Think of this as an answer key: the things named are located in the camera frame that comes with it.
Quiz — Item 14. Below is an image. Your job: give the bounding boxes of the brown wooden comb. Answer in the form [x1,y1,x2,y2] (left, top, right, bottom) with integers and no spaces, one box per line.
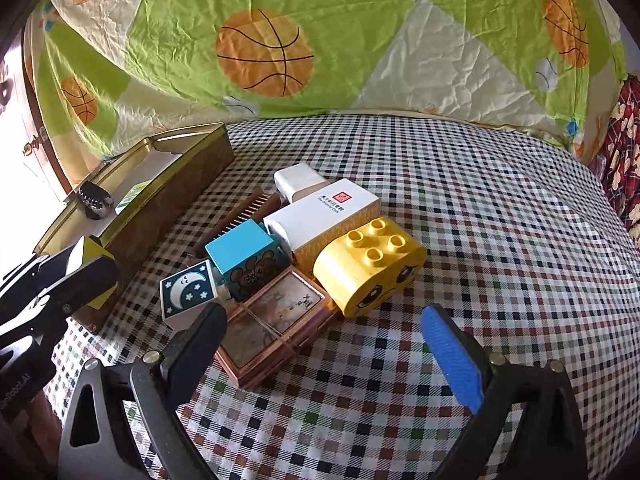
[186,189,291,263]

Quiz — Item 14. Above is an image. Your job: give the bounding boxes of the gold metal tin box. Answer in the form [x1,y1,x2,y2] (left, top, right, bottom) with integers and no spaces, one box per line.
[37,122,236,333]

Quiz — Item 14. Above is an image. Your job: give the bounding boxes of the white toy brick moon print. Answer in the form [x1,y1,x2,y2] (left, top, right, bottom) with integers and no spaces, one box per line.
[159,259,221,331]

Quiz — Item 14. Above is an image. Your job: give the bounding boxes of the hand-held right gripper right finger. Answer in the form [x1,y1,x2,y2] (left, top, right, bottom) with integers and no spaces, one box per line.
[420,304,589,480]

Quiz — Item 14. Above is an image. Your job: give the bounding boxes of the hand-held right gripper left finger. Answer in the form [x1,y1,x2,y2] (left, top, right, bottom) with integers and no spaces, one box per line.
[57,302,229,480]

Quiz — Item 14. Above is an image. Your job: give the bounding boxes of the checkered tablecloth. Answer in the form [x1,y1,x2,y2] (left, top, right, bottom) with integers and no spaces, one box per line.
[47,114,640,480]

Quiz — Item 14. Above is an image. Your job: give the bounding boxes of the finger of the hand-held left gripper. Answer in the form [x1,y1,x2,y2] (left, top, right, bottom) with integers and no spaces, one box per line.
[0,238,87,306]
[0,257,121,337]

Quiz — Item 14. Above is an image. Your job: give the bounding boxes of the red printed cloth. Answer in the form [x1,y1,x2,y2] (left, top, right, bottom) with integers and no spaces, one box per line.
[597,74,640,248]

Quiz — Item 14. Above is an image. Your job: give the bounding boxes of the yellow toy brick with face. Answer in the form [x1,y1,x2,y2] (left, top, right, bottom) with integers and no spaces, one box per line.
[312,217,429,319]

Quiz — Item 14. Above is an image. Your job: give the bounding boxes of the white rectangular carton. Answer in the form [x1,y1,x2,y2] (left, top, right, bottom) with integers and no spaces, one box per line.
[263,178,382,272]

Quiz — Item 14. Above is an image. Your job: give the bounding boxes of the black toothed hair clip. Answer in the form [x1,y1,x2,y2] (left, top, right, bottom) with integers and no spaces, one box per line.
[76,183,112,221]

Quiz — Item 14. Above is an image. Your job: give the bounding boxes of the yellow and black toy block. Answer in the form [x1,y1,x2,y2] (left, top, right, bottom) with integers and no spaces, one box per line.
[75,236,121,311]

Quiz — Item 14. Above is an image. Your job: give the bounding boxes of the green basketball print sheet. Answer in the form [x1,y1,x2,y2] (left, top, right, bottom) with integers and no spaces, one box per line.
[22,0,628,201]

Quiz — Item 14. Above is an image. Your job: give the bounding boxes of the blue toy brick with mouse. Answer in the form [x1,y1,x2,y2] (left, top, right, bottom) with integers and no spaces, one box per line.
[205,220,292,304]

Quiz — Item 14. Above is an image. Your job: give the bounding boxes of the white charger plug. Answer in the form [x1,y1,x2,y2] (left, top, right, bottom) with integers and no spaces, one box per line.
[274,162,328,207]

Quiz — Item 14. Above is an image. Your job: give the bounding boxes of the green and white card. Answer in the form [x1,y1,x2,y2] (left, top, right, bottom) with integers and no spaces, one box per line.
[115,183,151,216]

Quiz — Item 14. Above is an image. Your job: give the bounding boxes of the copper framed picture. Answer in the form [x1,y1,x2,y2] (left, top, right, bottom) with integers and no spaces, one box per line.
[215,266,342,391]

